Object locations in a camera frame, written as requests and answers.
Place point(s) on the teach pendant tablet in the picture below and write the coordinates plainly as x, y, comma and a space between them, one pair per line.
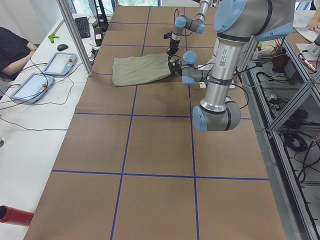
60, 64
33, 88

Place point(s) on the aluminium frame post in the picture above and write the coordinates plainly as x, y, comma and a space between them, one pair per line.
74, 33

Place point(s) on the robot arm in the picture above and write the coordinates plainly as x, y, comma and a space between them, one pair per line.
182, 22
235, 22

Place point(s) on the black keyboard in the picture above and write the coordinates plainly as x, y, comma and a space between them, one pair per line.
83, 27

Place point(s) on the green clamp tool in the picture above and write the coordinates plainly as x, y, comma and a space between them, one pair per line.
52, 37

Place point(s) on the far teach pendant tablet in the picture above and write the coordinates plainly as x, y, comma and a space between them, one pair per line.
60, 64

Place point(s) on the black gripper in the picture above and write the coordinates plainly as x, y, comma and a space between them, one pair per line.
173, 45
174, 68

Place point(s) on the seated person in black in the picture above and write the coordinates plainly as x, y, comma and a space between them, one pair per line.
15, 52

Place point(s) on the red cylinder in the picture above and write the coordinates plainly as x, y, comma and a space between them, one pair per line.
14, 216

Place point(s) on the near teach pendant tablet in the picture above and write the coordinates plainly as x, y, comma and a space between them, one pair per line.
33, 88

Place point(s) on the olive green long-sleeve shirt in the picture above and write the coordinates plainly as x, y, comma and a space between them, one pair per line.
133, 70

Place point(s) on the black computer mouse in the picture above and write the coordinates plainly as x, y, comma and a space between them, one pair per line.
62, 47

